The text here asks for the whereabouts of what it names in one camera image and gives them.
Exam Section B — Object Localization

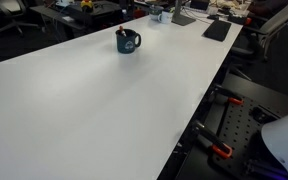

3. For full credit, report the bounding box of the orange capped white marker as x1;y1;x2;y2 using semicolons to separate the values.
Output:
118;25;127;38

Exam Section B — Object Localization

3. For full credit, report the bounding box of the dark blue mug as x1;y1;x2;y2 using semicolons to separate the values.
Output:
115;28;142;54

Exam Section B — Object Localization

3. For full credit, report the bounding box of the white ceramic mug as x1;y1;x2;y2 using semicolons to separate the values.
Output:
157;10;174;25

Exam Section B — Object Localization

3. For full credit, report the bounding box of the red background object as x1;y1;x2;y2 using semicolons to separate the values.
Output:
132;8;146;20

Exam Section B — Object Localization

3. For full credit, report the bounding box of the gray green mug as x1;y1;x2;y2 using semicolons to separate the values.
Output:
148;4;165;22

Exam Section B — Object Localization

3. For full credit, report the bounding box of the gray monitor stand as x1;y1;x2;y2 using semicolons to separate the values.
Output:
171;0;197;27

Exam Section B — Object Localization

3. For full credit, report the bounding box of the black background desk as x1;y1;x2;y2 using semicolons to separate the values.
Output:
29;0;123;38

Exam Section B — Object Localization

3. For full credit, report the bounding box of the black keyboard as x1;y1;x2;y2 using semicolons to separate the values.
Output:
202;19;233;43

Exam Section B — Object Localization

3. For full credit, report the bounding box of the black box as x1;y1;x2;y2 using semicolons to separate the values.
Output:
189;0;210;11

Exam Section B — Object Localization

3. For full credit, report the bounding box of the yellow red emergency button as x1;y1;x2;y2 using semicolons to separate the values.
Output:
80;0;95;13

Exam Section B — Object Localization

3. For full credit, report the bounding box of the black perforated mounting board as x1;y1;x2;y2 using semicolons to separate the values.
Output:
173;73;288;180

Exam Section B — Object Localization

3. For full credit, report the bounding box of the black case orange tab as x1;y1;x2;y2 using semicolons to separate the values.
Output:
227;13;253;26

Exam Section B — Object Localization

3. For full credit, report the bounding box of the black gray office chair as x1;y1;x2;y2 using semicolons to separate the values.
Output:
230;0;288;66

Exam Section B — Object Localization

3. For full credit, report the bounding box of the black mesh office chair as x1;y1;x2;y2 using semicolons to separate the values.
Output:
0;0;40;36

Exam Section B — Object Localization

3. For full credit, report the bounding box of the black clamp orange handle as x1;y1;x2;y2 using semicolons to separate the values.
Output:
191;120;234;160
213;84;245;106

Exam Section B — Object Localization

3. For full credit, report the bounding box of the black board bracket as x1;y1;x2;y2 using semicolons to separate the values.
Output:
249;105;280;125

